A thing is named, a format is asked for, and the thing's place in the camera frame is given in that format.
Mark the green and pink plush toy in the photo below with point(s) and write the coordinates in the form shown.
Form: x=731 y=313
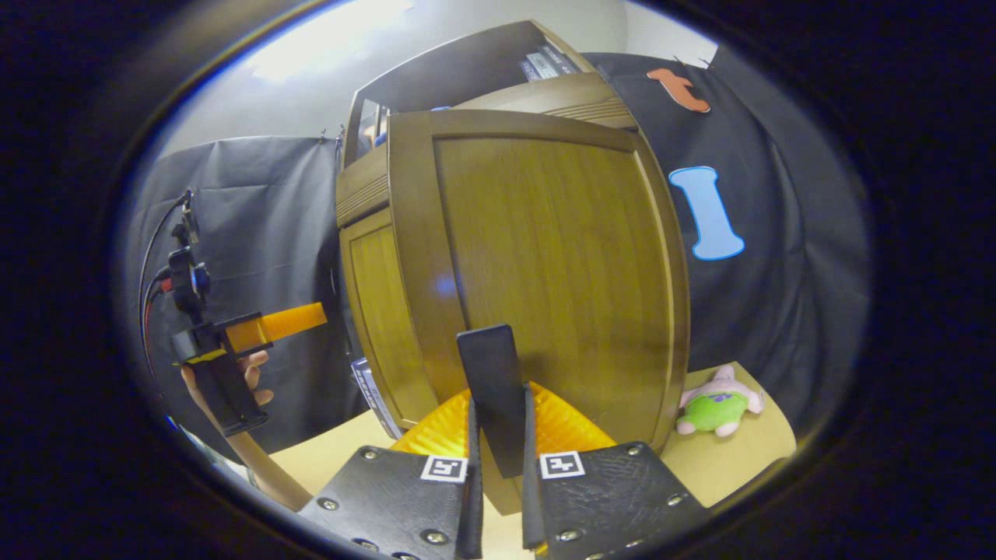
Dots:
x=716 y=408

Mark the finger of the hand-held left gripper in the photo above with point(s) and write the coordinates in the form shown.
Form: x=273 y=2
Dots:
x=280 y=323

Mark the wooden double-door shoe cabinet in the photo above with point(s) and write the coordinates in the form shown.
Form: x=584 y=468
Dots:
x=373 y=272

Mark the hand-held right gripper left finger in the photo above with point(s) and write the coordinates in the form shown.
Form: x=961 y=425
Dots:
x=389 y=498

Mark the wooden shoe cabinet door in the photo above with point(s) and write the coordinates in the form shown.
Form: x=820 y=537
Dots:
x=560 y=272
x=381 y=311

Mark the black backdrop cloth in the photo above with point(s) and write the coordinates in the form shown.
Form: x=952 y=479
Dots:
x=264 y=218

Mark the blue spine book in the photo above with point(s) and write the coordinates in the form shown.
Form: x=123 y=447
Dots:
x=531 y=71

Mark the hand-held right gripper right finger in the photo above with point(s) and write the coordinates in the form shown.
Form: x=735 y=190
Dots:
x=615 y=498

